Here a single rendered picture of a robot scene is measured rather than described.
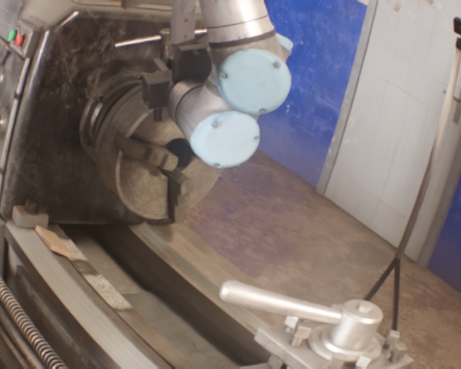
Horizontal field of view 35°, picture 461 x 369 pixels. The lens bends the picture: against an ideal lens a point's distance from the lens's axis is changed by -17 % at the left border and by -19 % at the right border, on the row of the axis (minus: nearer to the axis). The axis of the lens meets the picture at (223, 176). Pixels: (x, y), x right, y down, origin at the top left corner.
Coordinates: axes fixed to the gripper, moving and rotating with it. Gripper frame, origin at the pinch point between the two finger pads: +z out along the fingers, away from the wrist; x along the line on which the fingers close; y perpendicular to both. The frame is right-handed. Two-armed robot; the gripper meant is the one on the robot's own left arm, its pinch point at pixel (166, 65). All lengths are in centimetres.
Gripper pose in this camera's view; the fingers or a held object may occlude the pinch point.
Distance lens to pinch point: 152.1
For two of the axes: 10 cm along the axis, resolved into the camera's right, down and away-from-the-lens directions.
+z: -3.3, -4.5, 8.3
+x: 9.5, -1.5, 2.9
